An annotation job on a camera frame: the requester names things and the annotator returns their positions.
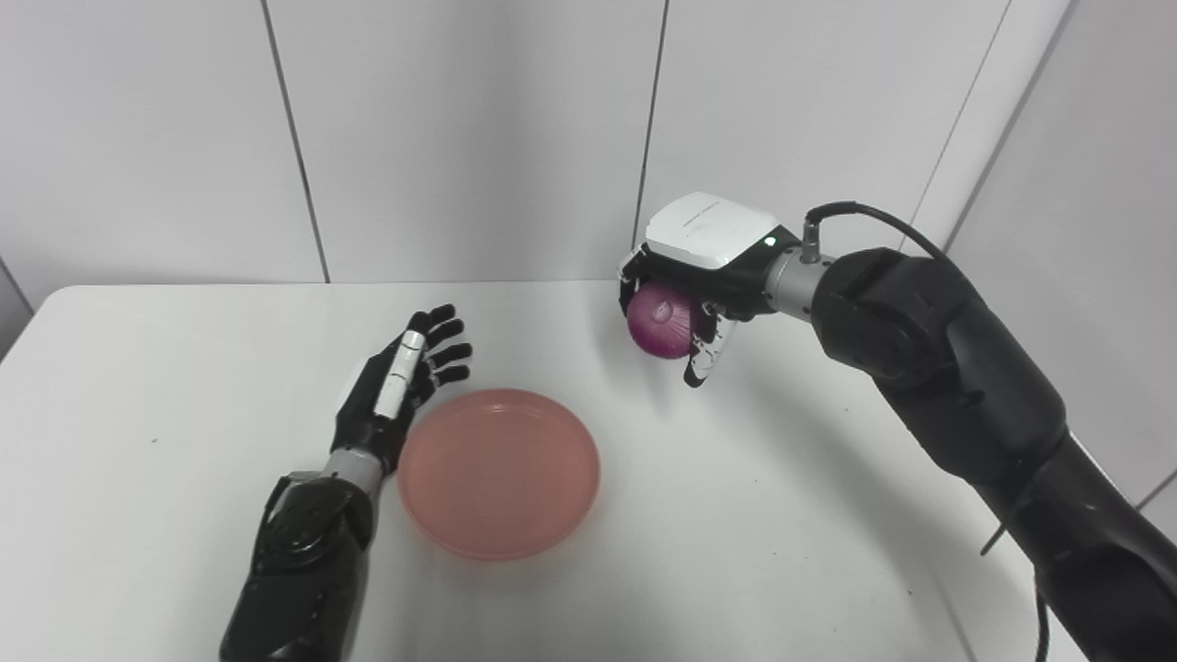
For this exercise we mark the purple red onion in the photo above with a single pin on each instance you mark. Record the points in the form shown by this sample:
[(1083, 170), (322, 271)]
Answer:
[(660, 322)]

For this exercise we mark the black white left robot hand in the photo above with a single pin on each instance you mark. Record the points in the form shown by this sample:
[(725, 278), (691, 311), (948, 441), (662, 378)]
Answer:
[(363, 418)]

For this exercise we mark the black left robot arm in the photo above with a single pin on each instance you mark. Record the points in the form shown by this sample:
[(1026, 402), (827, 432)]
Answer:
[(303, 570)]

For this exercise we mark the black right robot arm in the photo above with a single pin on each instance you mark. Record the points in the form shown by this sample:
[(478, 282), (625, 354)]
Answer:
[(956, 377)]

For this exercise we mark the pink round plate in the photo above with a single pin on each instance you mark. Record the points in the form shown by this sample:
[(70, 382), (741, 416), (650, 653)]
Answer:
[(501, 473)]

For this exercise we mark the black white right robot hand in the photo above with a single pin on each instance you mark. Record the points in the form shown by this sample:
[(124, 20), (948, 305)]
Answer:
[(713, 230)]

